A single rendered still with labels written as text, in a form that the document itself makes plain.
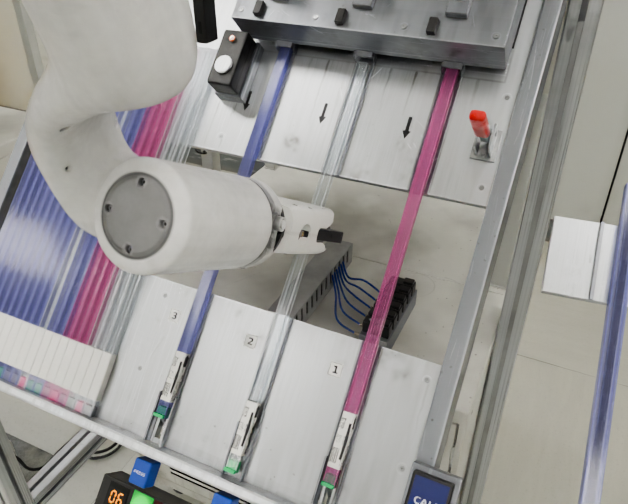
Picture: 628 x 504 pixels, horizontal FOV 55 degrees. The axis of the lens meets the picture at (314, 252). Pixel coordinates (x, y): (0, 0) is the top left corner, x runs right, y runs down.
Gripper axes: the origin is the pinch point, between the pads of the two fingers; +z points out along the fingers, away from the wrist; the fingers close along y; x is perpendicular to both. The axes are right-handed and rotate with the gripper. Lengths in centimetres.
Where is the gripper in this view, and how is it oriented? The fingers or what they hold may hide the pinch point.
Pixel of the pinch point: (309, 226)
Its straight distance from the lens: 71.1
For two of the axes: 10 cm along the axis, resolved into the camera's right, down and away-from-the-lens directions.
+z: 3.8, -0.2, 9.3
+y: -9.0, -2.4, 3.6
